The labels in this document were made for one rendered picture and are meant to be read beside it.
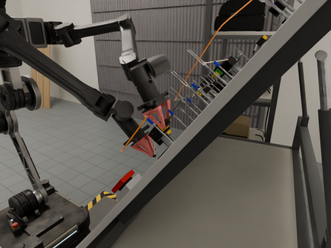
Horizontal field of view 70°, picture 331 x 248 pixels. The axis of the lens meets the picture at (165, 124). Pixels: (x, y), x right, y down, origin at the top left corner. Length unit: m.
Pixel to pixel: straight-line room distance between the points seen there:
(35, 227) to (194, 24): 2.87
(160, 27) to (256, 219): 3.18
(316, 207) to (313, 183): 0.13
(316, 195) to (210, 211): 0.38
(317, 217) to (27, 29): 1.45
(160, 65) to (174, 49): 2.90
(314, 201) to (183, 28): 3.04
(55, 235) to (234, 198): 1.19
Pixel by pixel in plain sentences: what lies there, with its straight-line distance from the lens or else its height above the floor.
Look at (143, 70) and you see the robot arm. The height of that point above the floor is 1.34.
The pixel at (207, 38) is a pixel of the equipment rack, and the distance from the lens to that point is 1.63.
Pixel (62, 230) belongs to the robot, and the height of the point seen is 0.24.
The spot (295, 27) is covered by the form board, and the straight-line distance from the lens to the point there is 0.34.
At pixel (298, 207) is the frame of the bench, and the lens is 1.13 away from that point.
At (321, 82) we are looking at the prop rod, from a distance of 0.51.
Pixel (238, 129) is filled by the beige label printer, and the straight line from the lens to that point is 1.78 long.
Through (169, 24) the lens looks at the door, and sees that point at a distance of 3.69.
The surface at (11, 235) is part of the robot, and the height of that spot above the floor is 0.24.
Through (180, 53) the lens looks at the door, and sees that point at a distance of 3.59.
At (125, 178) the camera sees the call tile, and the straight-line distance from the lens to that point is 0.58.
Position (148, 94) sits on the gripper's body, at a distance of 0.73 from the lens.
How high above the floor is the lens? 1.45
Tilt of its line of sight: 21 degrees down
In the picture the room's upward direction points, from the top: straight up
